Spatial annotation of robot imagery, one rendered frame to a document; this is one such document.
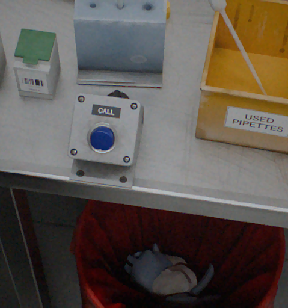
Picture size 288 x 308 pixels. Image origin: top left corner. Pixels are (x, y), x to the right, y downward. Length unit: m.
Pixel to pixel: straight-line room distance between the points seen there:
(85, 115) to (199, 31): 0.23
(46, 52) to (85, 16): 0.06
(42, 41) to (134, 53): 0.10
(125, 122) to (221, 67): 0.18
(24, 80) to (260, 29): 0.27
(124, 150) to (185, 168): 0.09
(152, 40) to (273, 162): 0.19
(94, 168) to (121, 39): 0.15
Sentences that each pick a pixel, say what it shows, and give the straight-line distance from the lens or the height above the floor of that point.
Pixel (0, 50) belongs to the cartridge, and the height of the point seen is 0.91.
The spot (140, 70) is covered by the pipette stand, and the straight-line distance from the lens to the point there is 0.94.
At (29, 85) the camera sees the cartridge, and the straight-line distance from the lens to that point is 0.92.
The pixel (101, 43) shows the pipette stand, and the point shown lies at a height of 0.94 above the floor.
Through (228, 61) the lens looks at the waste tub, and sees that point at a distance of 0.96.
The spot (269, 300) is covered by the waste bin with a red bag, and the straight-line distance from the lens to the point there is 1.30.
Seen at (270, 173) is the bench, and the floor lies 0.88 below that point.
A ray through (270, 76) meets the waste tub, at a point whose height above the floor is 0.88.
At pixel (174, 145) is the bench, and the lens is 0.90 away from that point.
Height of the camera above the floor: 1.64
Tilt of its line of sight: 59 degrees down
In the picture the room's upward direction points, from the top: 2 degrees clockwise
